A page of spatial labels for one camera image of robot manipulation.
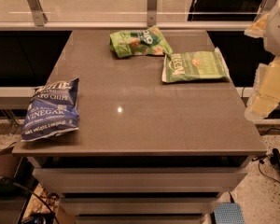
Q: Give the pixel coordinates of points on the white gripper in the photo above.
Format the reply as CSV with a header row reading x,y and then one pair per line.
x,y
278,32

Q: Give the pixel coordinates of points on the green rice chip bag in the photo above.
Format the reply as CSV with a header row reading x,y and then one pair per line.
x,y
147,42

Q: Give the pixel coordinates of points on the green jalapeno chip bag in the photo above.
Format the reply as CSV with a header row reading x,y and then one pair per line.
x,y
195,65

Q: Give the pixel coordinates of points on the blue kettle chip bag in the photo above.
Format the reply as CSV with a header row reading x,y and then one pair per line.
x,y
52,111

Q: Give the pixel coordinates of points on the black monitor in background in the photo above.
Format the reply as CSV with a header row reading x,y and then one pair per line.
x,y
223,10

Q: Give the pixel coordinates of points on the grey drawer cabinet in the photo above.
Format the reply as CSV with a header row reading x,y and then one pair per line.
x,y
144,152

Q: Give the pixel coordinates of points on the blue perforated mat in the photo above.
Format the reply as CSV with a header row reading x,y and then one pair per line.
x,y
228,213

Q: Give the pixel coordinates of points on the middle metal railing post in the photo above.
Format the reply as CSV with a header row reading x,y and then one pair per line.
x,y
151,12

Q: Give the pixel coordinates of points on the left metal railing post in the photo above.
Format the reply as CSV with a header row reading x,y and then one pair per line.
x,y
39,16

